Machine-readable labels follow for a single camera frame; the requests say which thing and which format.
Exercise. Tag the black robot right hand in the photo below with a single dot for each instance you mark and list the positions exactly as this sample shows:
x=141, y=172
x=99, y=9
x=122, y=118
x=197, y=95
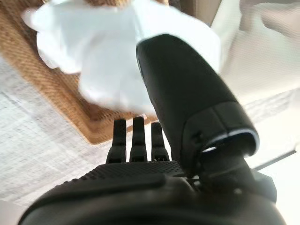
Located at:
x=182, y=93

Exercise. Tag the white shirt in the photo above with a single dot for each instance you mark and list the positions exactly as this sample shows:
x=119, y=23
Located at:
x=98, y=54

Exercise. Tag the brown wicker basket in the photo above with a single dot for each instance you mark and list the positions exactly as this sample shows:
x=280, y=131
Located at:
x=47, y=77

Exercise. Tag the large grey area rug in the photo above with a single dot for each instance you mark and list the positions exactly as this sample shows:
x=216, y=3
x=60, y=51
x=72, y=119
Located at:
x=35, y=145

